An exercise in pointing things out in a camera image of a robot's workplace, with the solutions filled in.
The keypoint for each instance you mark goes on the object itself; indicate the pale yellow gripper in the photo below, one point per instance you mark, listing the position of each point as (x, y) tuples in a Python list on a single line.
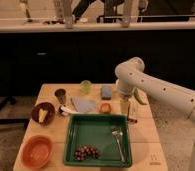
[(125, 107)]

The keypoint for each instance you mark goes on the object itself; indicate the blue sponge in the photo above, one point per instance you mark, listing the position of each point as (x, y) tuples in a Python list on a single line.
[(106, 93)]

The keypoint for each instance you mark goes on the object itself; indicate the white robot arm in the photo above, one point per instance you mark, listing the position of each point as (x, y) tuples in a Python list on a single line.
[(131, 75)]

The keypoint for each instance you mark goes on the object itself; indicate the green plastic tray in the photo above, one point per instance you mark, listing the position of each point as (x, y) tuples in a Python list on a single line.
[(95, 130)]

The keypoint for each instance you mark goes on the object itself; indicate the green chili pepper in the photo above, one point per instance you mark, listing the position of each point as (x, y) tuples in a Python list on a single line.
[(138, 98)]

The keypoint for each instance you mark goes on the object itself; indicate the orange peach fruit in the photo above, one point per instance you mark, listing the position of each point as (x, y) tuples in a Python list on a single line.
[(105, 108)]

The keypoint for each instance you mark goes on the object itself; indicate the metal fork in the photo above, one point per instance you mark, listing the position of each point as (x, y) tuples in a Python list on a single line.
[(117, 134)]

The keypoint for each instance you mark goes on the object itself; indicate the light blue cloth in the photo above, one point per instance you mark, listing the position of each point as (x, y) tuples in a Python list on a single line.
[(83, 105)]

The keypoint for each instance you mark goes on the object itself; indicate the green plastic cup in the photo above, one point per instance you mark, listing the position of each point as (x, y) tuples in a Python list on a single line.
[(85, 86)]

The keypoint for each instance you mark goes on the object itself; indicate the wooden table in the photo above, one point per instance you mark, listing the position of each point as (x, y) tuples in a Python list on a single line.
[(146, 147)]

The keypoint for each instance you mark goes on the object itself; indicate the white spoon with black end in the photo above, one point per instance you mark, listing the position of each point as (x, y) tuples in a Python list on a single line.
[(64, 110)]

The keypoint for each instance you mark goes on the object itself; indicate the bunch of red grapes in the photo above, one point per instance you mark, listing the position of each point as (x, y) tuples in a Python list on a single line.
[(84, 152)]

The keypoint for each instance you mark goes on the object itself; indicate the small metal cup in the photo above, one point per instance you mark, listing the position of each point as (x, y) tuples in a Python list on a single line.
[(61, 95)]

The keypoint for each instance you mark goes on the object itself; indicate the yellow cheese wedge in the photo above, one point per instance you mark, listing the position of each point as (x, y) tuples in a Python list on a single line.
[(42, 115)]

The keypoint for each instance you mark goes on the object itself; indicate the dark brown plate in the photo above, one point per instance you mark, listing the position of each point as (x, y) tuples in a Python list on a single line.
[(46, 106)]

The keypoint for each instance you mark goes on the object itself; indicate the orange plastic bowl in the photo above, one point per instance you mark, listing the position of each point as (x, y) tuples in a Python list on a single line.
[(36, 152)]

